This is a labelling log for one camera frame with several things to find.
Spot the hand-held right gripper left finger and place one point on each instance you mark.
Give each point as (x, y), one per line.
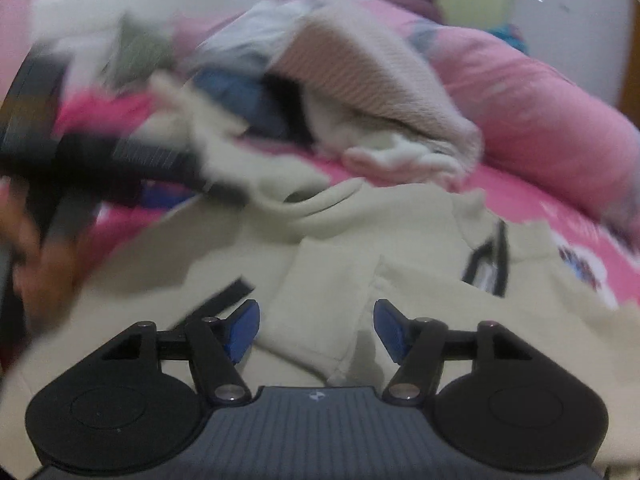
(245, 327)

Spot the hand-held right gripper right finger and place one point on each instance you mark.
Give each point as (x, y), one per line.
(389, 327)

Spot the cream zip hoodie black trim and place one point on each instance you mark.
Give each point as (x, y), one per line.
(400, 240)

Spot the person's left hand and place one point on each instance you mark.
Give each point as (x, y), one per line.
(55, 280)

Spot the green patterned cloth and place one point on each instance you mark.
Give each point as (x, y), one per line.
(140, 55)

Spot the blue jeans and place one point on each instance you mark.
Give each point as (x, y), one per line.
(230, 90)

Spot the black garment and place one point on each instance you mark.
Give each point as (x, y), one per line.
(287, 110)

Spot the grey garment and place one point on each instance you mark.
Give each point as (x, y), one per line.
(250, 35)

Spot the pink rolled quilt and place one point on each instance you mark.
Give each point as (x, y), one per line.
(525, 110)

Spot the teal blue cloth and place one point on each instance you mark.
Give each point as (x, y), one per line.
(510, 37)

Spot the maroon cloth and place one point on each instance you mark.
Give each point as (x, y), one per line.
(410, 0)

